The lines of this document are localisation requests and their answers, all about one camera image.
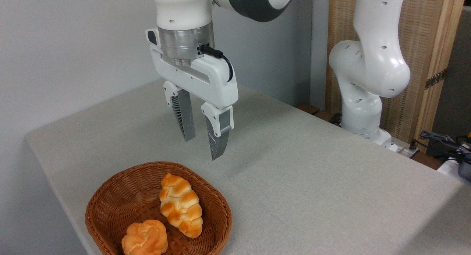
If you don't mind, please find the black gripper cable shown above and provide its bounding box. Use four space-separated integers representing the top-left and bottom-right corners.
198 45 234 82

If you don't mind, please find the long braided bread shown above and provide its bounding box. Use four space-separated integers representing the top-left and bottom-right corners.
159 173 204 239

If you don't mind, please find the metal screen hinge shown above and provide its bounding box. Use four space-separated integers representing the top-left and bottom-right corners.
425 68 448 90

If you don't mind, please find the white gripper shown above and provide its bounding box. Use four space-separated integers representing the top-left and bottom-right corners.
146 28 239 161

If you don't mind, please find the brown wicker basket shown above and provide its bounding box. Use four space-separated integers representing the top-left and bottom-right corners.
85 161 233 255

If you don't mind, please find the round knotted bread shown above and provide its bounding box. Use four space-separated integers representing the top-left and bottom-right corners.
121 219 169 255

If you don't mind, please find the blue grey cable bundle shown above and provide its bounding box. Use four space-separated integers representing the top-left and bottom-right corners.
418 130 471 164

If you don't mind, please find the wooden woven screen panel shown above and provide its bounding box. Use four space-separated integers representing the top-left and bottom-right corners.
325 0 467 153

